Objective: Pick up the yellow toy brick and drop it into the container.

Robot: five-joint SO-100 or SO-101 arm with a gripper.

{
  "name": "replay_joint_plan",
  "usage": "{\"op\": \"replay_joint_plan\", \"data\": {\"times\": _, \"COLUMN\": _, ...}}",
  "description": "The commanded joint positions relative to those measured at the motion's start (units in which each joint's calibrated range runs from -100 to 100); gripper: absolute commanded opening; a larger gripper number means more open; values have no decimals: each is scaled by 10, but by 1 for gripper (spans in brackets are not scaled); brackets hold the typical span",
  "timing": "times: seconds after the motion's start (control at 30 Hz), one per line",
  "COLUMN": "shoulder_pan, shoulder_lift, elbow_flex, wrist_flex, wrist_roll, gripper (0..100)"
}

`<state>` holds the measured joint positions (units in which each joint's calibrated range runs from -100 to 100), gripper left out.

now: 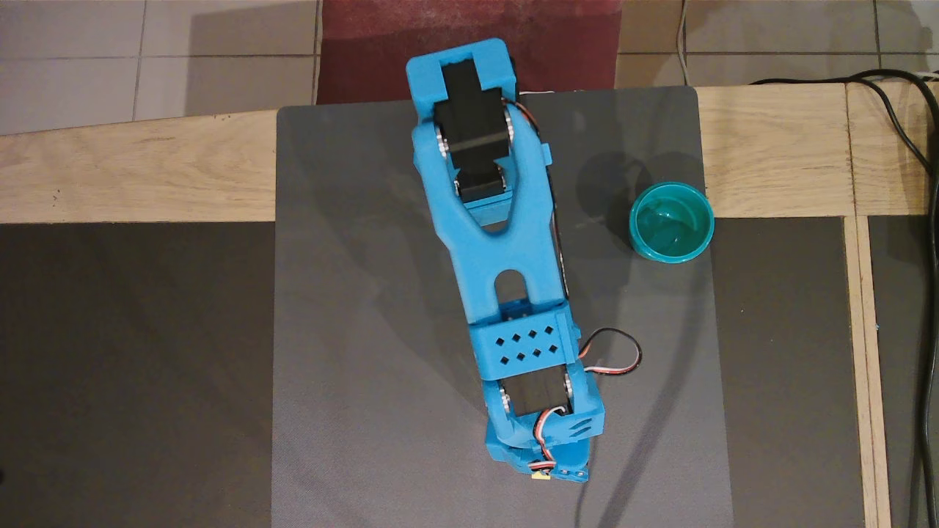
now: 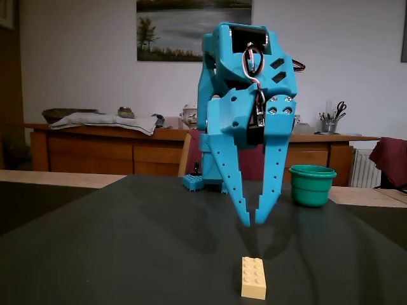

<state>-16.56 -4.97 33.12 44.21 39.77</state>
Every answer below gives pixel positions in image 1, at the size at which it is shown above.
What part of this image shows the thin white cable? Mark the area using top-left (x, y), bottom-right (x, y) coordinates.
top-left (676, 0), bottom-right (693, 87)

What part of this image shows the red white black servo cable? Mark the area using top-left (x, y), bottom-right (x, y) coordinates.
top-left (531, 406), bottom-right (570, 474)
top-left (578, 328), bottom-right (644, 378)

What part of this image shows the grey rubber mat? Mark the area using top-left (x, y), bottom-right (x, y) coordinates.
top-left (271, 86), bottom-right (734, 528)

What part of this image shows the dark red rug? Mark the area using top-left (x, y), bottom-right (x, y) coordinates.
top-left (316, 0), bottom-right (624, 106)

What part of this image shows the black power cable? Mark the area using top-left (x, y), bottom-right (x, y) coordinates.
top-left (748, 68), bottom-right (939, 528)

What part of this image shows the teal plastic cup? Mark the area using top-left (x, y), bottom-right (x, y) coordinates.
top-left (629, 181), bottom-right (716, 265)

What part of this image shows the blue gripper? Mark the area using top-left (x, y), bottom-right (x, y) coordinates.
top-left (484, 434), bottom-right (591, 485)

